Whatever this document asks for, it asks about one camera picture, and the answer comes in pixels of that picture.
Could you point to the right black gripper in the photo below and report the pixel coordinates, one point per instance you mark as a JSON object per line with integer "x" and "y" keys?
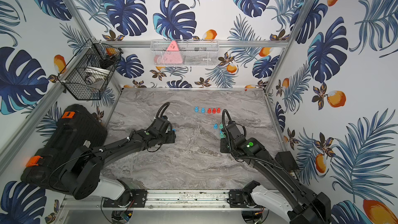
{"x": 223, "y": 149}

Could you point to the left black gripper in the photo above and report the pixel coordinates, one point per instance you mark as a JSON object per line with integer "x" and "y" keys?
{"x": 169, "y": 136}

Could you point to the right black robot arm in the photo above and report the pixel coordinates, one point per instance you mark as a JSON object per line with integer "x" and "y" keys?
{"x": 295, "y": 203}

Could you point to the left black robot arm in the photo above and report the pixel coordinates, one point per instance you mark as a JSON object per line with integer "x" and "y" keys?
{"x": 80, "y": 175}

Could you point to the black power supply box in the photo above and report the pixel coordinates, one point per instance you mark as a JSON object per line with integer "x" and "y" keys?
{"x": 286, "y": 160}

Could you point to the pink triangle card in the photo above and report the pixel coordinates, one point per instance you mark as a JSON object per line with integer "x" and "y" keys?
{"x": 172, "y": 55}

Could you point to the black plastic tool case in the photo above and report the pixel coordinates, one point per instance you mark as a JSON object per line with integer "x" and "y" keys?
{"x": 76, "y": 127}

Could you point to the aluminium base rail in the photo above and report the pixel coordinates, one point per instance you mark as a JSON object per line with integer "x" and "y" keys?
{"x": 177, "y": 200}

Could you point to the clear mesh wall tray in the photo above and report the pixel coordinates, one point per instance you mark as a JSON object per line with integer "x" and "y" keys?
{"x": 194, "y": 52}

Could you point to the black wire basket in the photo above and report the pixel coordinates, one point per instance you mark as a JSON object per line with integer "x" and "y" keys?
{"x": 91, "y": 71}

